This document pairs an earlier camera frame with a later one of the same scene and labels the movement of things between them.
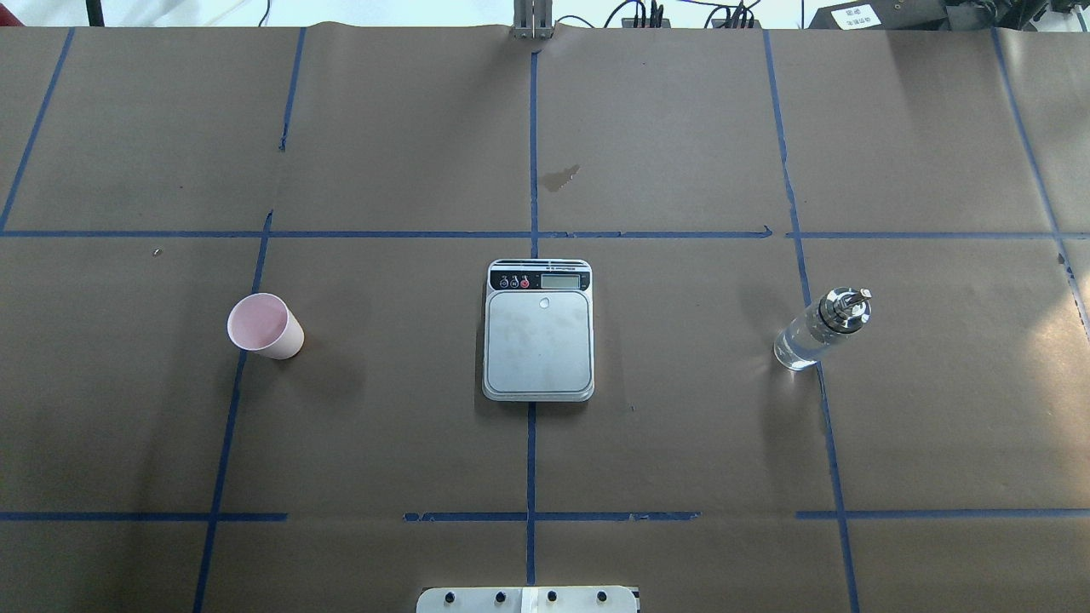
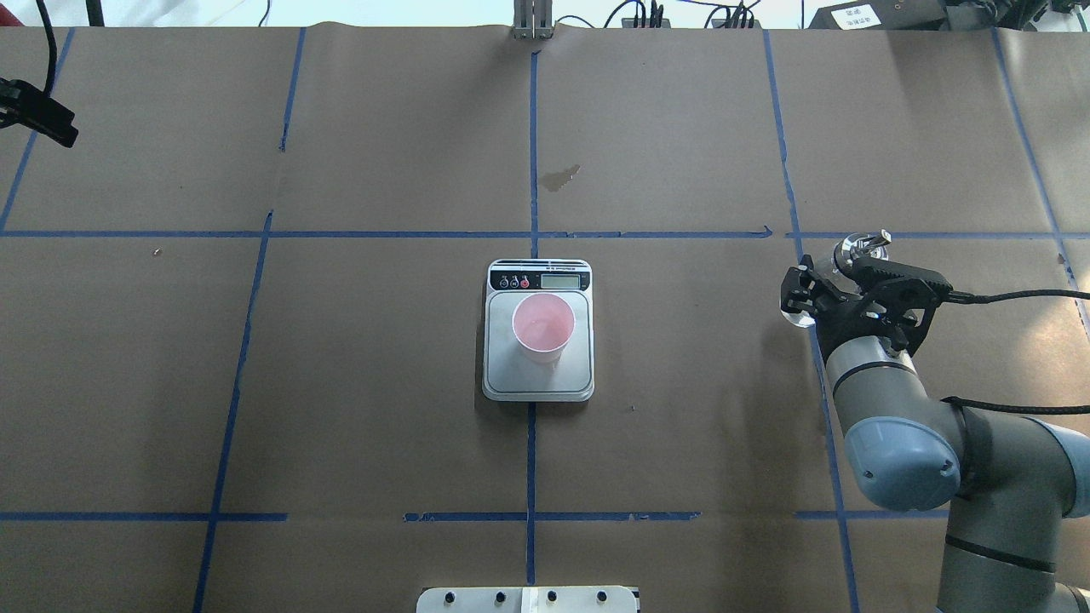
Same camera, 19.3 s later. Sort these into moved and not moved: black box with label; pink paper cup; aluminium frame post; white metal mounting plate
Moved: pink paper cup
Not moved: white metal mounting plate; aluminium frame post; black box with label
